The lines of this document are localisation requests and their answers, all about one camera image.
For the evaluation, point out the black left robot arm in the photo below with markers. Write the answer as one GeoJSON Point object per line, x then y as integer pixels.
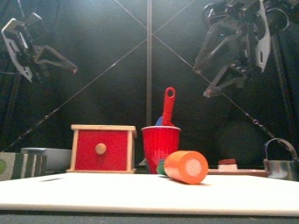
{"type": "Point", "coordinates": [6, 70]}

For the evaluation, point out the orange toy carrot green top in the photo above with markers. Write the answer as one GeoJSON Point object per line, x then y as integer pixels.
{"type": "Point", "coordinates": [186, 166]}

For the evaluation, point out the blue utensil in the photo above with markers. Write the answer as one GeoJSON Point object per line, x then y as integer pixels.
{"type": "Point", "coordinates": [159, 122]}

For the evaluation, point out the red ribbed plastic cup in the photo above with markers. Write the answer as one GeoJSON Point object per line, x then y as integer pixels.
{"type": "Point", "coordinates": [161, 147]}

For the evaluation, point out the red and white toy piece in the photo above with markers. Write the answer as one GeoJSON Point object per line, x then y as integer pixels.
{"type": "Point", "coordinates": [227, 164]}

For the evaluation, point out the grey plastic container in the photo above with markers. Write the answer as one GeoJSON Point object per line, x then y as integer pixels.
{"type": "Point", "coordinates": [54, 157]}

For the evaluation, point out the wooden box with red drawer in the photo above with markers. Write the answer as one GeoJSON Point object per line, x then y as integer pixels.
{"type": "Point", "coordinates": [102, 148]}

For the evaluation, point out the brown wooden board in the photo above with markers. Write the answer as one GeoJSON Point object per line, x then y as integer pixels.
{"type": "Point", "coordinates": [238, 172]}

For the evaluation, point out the green striped grey block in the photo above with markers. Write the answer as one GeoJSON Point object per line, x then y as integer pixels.
{"type": "Point", "coordinates": [19, 166]}

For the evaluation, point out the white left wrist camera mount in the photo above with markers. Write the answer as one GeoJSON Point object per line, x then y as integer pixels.
{"type": "Point", "coordinates": [14, 43]}

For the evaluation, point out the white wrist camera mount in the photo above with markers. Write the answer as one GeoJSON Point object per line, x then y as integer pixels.
{"type": "Point", "coordinates": [14, 43]}
{"type": "Point", "coordinates": [264, 38]}

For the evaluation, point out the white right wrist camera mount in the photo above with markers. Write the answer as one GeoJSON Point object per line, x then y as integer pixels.
{"type": "Point", "coordinates": [264, 38]}

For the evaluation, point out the grey vertical frame pole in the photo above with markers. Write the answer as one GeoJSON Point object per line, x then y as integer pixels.
{"type": "Point", "coordinates": [149, 62]}

